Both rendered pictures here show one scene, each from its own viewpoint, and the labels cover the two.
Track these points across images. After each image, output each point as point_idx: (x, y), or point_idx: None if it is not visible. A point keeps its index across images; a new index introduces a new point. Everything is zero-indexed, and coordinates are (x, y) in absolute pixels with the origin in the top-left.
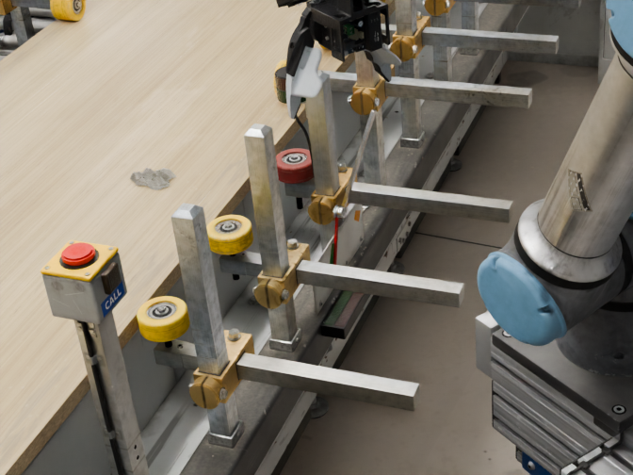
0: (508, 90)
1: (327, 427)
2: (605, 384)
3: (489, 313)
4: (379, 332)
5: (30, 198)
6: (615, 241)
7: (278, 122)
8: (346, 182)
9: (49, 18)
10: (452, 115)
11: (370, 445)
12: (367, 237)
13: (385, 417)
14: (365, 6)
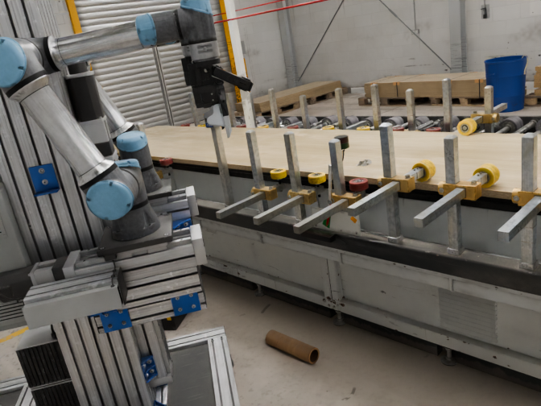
0: (357, 203)
1: (432, 363)
2: None
3: (192, 187)
4: (522, 396)
5: (369, 151)
6: (112, 134)
7: None
8: (344, 196)
9: None
10: (503, 272)
11: (412, 375)
12: (361, 237)
13: (433, 385)
14: (185, 72)
